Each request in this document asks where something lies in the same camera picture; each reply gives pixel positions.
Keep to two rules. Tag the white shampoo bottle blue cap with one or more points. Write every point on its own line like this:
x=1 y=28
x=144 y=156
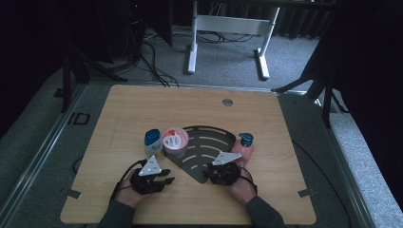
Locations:
x=153 y=144

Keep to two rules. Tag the grey table grommet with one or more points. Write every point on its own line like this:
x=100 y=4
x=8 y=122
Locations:
x=227 y=102

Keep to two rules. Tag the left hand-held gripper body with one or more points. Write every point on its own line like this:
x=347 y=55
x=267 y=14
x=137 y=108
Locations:
x=149 y=180

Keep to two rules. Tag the person's left hand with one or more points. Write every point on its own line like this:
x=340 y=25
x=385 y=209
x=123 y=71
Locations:
x=126 y=196

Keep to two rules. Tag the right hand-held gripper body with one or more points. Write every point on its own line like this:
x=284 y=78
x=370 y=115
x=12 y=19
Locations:
x=223 y=174

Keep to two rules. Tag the grey tape piece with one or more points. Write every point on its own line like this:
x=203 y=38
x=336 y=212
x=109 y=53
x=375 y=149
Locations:
x=72 y=193
x=306 y=192

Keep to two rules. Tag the person's right hand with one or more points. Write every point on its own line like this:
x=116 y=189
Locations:
x=245 y=191

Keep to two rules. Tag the white desk frame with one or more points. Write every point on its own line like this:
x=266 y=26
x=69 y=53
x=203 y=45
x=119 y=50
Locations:
x=233 y=24

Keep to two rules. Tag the round pink jar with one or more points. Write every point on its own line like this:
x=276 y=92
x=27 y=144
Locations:
x=175 y=142

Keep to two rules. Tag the black corner shelf rack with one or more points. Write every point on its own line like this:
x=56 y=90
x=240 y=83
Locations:
x=206 y=148

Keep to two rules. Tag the black metal stand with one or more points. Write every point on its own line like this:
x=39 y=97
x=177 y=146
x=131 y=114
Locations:
x=66 y=82
x=326 y=91

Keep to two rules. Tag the pink bottle blue pump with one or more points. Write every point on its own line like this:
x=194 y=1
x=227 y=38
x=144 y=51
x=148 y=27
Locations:
x=245 y=147

